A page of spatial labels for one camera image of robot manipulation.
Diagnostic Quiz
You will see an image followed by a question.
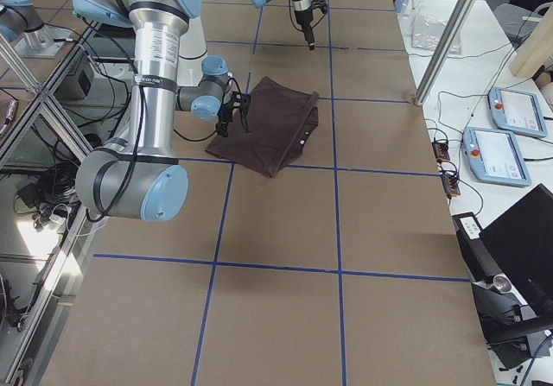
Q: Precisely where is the aluminium frame post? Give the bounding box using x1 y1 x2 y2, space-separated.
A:
414 0 476 106

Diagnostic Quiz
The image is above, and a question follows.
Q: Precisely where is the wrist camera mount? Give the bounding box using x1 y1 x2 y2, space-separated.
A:
228 91 251 117
311 0 328 15

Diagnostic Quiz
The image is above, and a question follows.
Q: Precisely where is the teach pendant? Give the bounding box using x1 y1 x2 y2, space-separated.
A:
462 127 531 187
487 87 548 138

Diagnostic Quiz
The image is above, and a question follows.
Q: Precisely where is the steel cup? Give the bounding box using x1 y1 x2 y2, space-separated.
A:
485 274 512 294

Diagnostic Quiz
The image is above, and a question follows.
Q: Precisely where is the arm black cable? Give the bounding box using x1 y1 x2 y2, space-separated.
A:
84 73 243 223
288 9 325 35

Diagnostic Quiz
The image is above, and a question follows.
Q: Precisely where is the near teach pendant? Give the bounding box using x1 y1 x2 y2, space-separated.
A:
462 127 531 187

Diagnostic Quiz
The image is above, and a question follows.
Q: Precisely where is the orange terminal block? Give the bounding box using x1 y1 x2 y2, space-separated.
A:
431 140 450 163

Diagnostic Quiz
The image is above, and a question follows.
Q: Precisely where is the clear plastic bag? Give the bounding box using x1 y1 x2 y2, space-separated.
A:
411 15 448 51

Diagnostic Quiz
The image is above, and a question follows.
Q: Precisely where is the aluminium frame rack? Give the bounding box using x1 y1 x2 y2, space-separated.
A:
1 23 130 385

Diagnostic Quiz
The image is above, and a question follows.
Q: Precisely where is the dark brown t-shirt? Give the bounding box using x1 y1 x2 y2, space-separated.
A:
206 77 319 178

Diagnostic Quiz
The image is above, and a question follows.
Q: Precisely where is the black monitor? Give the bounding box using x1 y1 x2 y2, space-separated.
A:
480 184 552 315

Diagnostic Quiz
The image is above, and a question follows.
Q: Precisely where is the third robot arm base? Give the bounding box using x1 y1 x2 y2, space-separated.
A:
1 0 73 59

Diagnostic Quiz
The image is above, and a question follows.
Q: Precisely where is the far teach pendant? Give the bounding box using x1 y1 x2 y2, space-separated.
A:
487 87 548 138

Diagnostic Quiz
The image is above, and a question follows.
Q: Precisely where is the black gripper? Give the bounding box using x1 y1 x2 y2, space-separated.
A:
294 8 315 51
216 100 250 137

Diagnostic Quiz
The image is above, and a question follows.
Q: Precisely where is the wooden beam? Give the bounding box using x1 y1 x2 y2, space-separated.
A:
510 0 552 78

